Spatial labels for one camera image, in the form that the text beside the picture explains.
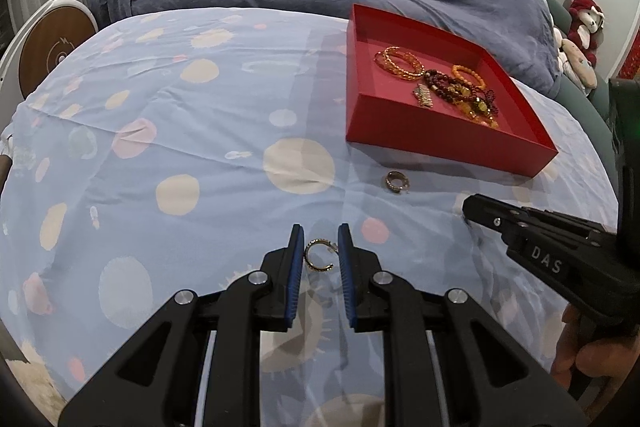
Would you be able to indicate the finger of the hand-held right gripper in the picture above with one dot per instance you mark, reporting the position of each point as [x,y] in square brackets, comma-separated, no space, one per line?
[492,214]

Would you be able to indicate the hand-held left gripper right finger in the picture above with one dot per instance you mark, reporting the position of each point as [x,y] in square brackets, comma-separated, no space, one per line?
[346,279]

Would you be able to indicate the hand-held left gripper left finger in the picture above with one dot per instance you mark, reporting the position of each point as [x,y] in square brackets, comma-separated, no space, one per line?
[296,279]

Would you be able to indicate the red shallow box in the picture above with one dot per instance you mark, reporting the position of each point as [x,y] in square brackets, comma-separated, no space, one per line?
[430,137]

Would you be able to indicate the person's right hand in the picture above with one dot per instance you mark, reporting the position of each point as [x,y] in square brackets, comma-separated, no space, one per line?
[600,354]

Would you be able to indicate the beige plush toy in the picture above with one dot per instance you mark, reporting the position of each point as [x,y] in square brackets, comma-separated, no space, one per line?
[577,62]

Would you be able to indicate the light blue spotted sheet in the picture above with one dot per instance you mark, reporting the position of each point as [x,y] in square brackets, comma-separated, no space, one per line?
[200,117]

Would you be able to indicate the red monkey plush toy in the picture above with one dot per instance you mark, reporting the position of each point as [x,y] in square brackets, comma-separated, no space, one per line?
[585,19]

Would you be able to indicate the cream fluffy rug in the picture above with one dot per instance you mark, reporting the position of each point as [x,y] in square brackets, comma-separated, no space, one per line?
[35,387]

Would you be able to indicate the white round wood-faced appliance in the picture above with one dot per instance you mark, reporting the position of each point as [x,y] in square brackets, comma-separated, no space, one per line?
[55,42]

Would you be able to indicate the green padded bed frame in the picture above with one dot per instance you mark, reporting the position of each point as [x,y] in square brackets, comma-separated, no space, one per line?
[585,112]

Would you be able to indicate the red wall decoration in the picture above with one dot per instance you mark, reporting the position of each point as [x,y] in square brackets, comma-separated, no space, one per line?
[631,66]

